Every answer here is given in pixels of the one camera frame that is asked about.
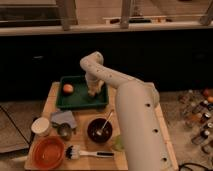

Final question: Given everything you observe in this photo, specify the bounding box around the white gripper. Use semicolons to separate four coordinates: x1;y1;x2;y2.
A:
85;74;104;93

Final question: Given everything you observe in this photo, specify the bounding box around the grey folded cloth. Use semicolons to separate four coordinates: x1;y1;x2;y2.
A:
51;110;77;129

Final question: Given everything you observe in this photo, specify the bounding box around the dark brown bowl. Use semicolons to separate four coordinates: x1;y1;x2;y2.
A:
87;118;113;144

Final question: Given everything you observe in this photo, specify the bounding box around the white paper cup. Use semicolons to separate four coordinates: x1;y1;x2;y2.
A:
31;117;51;136

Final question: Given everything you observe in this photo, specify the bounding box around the green cup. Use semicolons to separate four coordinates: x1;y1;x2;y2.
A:
112;135;124;152

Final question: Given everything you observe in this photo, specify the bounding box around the orange plastic bowl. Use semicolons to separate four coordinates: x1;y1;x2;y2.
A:
32;136;65;170

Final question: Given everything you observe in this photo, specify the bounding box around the wooden board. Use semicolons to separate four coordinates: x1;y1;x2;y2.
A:
24;82;178;171

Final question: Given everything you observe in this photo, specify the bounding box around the green plastic tray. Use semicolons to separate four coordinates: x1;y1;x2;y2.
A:
56;75;109;110

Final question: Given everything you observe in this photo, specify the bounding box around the small metal cup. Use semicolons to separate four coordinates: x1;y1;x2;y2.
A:
57;123;72;141

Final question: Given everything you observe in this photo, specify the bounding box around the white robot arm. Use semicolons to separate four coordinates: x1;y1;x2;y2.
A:
80;52;176;171

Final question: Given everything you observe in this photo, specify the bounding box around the metal spoon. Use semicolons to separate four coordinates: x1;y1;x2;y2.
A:
96;111;113;136

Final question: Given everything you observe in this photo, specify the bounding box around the orange fruit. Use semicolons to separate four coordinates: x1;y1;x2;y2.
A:
63;84;74;94

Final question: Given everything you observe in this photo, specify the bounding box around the white dish brush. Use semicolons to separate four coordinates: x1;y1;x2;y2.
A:
65;145;114;160

